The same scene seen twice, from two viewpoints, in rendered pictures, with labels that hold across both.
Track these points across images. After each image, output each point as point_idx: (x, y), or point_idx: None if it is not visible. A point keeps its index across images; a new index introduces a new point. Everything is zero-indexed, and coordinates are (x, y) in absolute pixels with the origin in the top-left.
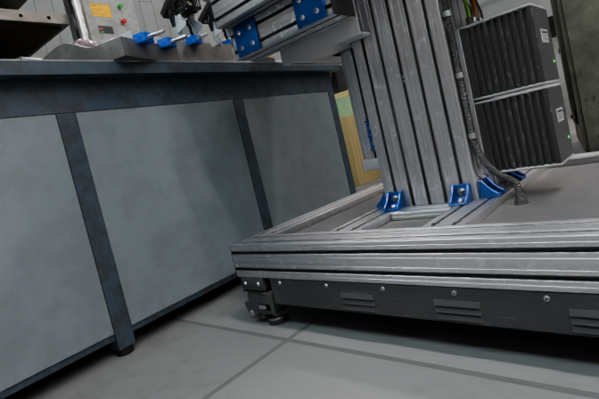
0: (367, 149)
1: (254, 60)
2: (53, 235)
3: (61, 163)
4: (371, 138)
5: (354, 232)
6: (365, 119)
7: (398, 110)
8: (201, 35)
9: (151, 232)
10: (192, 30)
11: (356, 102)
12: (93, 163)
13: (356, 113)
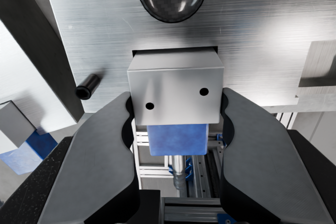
0: (192, 155)
1: (151, 190)
2: None
3: None
4: (191, 164)
5: (133, 145)
6: (193, 174)
7: (178, 196)
8: (176, 169)
9: None
10: (222, 138)
11: (195, 183)
12: None
13: (194, 175)
